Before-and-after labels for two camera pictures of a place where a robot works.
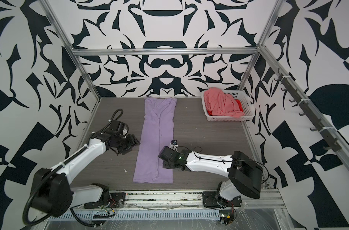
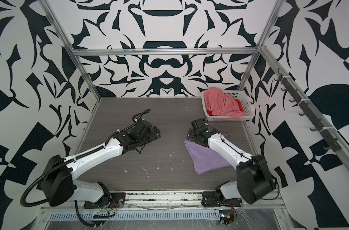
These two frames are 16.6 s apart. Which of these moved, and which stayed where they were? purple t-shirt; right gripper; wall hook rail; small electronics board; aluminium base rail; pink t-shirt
Moved: purple t-shirt; right gripper
Stayed: pink t-shirt; wall hook rail; small electronics board; aluminium base rail
